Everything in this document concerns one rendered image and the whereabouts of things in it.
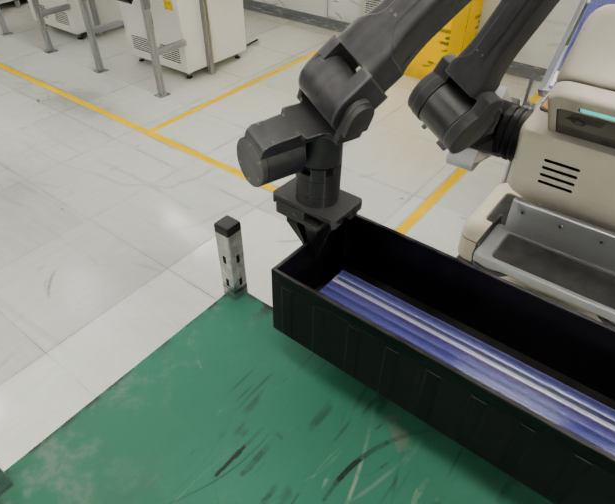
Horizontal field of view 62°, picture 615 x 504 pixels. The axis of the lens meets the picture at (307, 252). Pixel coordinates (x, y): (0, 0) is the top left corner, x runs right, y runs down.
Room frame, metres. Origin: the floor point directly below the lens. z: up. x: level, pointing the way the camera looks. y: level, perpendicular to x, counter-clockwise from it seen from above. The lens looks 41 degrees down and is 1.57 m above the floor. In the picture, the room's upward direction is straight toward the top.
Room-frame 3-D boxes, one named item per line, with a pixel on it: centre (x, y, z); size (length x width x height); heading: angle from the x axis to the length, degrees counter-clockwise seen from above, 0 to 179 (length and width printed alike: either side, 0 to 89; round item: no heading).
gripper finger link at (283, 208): (0.55, 0.00, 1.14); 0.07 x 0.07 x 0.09; 52
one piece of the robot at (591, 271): (0.60, -0.41, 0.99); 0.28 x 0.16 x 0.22; 52
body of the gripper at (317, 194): (0.55, -0.01, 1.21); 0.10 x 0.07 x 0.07; 52
